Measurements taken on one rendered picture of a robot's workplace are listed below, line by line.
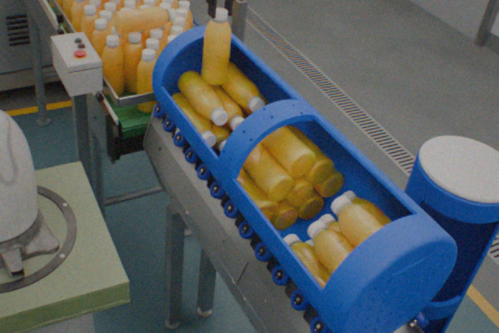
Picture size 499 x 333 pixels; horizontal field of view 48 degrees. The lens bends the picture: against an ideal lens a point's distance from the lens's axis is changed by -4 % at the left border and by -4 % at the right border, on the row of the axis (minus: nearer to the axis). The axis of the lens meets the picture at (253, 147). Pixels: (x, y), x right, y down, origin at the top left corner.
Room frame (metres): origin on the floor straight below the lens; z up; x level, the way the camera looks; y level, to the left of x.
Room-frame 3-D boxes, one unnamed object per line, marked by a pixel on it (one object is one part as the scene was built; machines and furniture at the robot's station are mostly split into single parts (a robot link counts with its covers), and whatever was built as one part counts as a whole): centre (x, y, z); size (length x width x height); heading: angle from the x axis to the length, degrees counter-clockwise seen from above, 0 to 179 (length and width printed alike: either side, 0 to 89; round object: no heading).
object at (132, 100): (1.50, 0.24, 0.96); 0.40 x 0.01 x 0.03; 124
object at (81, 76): (1.44, 0.55, 1.05); 0.20 x 0.10 x 0.10; 34
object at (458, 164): (1.22, -0.58, 1.03); 0.28 x 0.28 x 0.01
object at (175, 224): (1.34, 0.22, 0.31); 0.06 x 0.06 x 0.63; 34
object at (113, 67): (1.54, 0.47, 0.99); 0.07 x 0.07 x 0.18
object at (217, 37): (1.32, 0.13, 1.22); 0.07 x 0.07 x 0.18
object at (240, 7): (1.96, 0.12, 0.55); 0.04 x 0.04 x 1.10; 34
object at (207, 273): (1.42, 0.10, 0.31); 0.06 x 0.06 x 0.63; 34
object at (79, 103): (1.44, 0.55, 0.50); 0.04 x 0.04 x 1.00; 34
